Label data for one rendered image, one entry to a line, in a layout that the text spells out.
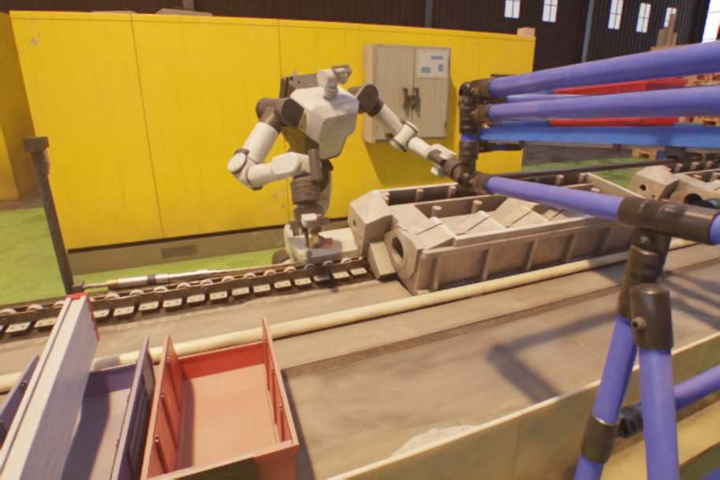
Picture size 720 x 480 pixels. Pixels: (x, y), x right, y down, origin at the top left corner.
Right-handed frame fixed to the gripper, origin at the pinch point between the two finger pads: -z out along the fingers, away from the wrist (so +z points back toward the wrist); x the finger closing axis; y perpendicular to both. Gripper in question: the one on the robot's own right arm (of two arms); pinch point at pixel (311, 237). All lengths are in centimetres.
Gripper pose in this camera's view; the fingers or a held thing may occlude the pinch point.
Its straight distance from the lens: 120.3
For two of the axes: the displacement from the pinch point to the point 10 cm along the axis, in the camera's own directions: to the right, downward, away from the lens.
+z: -1.5, -9.8, 1.1
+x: 9.4, -1.1, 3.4
